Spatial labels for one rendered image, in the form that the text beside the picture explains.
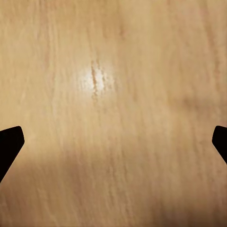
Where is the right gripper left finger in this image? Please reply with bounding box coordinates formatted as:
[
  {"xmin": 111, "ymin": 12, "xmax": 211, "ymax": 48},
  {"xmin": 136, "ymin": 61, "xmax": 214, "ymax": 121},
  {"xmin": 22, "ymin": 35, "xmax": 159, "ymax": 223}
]
[{"xmin": 0, "ymin": 126, "xmax": 25, "ymax": 182}]

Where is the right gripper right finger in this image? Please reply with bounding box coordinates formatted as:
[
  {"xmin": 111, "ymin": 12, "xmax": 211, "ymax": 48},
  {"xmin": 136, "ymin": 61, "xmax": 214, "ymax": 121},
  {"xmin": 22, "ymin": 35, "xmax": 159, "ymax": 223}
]
[{"xmin": 212, "ymin": 125, "xmax": 227, "ymax": 164}]

